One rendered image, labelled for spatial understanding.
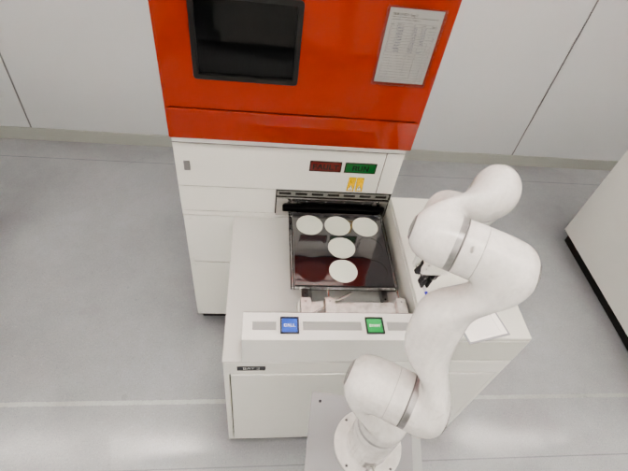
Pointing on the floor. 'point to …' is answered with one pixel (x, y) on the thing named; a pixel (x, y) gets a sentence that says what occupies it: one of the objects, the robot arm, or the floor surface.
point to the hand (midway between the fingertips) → (424, 279)
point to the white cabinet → (302, 396)
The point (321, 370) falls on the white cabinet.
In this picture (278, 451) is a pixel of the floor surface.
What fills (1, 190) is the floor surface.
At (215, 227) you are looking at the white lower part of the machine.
